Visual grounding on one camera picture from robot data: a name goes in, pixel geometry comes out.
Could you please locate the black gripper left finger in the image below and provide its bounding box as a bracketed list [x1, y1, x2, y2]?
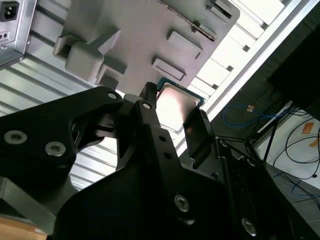
[0, 81, 200, 225]

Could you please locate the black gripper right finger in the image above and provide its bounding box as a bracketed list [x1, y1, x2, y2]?
[183, 108, 301, 240]

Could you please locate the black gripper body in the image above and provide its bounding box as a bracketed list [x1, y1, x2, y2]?
[56, 161, 242, 240]

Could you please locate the silver CPU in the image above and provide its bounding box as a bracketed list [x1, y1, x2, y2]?
[155, 75, 207, 135]

